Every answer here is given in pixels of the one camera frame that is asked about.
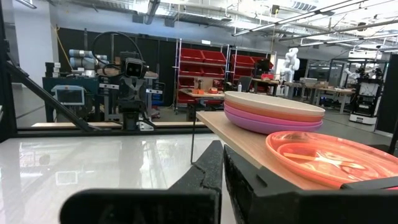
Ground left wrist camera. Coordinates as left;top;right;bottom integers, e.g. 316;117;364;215
123;57;147;78

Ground grey teach pendant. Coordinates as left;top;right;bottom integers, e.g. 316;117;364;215
51;85;86;106

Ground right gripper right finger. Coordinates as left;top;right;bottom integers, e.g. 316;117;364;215
223;144;398;224

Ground beige opaque plate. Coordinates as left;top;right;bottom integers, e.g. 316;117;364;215
223;90;326;118

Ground translucent orange plate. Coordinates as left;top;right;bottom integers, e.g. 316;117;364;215
266;130;398;190

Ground wooden shelf with black legs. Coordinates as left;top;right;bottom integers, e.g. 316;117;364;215
190;111;398;190

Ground red opaque plate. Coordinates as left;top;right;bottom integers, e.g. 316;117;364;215
224;100;325;123

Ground black aluminium table frame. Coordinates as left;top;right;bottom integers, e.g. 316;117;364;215
0;0;215;144

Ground teal cabinet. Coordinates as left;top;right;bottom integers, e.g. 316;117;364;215
42;76;100;123

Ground white black mobile robot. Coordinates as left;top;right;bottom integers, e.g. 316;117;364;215
348;67;388;126

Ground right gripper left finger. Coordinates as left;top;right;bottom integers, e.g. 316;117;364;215
59;139;224;224

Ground cardboard box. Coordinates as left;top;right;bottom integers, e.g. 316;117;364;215
194;77;215;91

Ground wooden workbench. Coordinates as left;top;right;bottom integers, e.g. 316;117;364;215
281;79;355;114
179;88;225;122

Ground rack with red bins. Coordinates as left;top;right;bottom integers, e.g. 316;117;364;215
228;46;276;94
175;39;229;106

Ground purple opaque plate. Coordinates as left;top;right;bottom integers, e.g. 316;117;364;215
224;110;323;135

